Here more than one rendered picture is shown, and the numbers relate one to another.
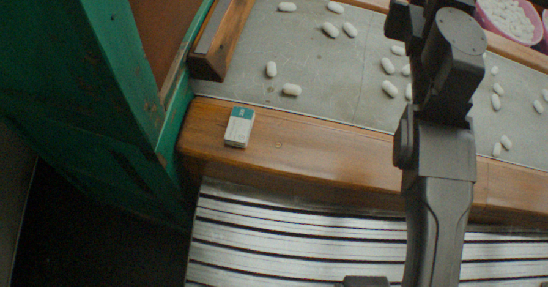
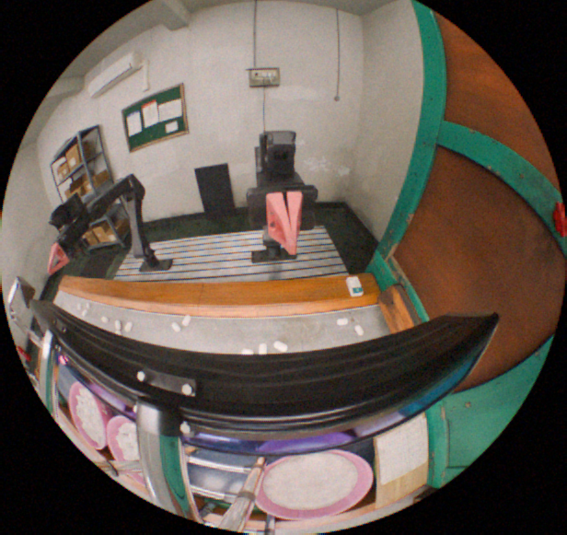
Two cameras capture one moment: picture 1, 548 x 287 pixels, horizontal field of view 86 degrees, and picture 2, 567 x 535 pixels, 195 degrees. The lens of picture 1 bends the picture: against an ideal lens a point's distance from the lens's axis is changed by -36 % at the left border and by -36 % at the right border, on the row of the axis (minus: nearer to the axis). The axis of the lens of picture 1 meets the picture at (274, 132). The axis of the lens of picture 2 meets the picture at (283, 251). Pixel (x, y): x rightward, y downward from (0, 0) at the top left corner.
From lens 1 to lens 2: 0.60 m
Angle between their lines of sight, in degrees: 71
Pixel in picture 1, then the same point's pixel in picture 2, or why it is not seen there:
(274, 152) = (333, 283)
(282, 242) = (310, 273)
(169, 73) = (399, 266)
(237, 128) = (354, 282)
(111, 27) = (411, 176)
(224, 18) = (406, 314)
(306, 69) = (341, 341)
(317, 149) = (316, 290)
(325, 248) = (292, 274)
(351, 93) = (307, 335)
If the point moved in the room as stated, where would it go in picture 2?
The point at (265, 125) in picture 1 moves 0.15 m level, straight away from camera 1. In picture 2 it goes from (344, 293) to (371, 335)
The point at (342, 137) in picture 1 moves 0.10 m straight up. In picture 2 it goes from (306, 299) to (309, 279)
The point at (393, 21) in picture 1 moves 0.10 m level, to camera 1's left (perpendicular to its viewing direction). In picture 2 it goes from (309, 203) to (359, 198)
